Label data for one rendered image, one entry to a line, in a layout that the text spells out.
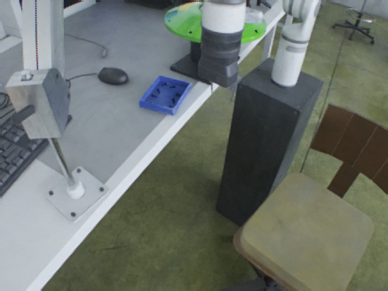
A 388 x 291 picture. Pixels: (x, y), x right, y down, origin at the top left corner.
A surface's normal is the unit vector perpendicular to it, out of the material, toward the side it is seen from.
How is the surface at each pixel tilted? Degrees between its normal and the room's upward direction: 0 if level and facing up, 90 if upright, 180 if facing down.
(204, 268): 0
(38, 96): 90
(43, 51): 53
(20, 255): 0
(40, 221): 0
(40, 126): 90
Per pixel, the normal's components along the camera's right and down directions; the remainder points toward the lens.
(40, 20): 0.10, 0.17
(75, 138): 0.04, -0.69
